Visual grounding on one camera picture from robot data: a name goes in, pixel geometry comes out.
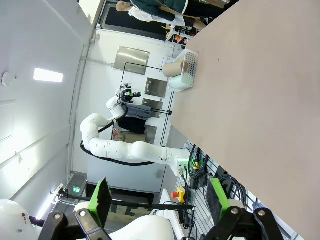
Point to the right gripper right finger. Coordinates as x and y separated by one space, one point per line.
215 200

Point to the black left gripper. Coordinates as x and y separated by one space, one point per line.
123 96

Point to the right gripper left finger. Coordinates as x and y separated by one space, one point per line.
103 200

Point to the brown cup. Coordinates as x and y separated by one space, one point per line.
172 68

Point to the mint green cup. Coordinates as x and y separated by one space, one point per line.
178 82

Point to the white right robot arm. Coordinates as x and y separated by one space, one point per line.
15 220

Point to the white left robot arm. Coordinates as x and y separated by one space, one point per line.
125 150

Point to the white perforated plastic basket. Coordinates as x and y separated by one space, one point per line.
192 56

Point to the grey garment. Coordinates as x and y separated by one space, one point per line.
140 111

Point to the green exit sign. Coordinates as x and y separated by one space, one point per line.
76 190

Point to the black coat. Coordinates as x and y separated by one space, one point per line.
132 125

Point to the black clothes rack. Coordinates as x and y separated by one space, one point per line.
160 110

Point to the yellow emergency stop box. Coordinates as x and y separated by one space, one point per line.
181 197

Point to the long black pole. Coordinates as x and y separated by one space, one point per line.
140 205

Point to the beige coat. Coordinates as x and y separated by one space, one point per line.
132 137

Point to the white side board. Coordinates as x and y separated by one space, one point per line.
166 200

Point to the white shelf with items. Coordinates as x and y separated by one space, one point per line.
175 32

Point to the rectangular ceiling light panel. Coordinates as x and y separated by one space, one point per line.
47 75

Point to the person in dark green jacket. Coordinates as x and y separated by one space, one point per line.
150 3

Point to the round white ceiling detector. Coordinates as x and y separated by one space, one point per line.
7 79

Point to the grey metal wall panel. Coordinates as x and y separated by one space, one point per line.
152 102
131 60
156 87

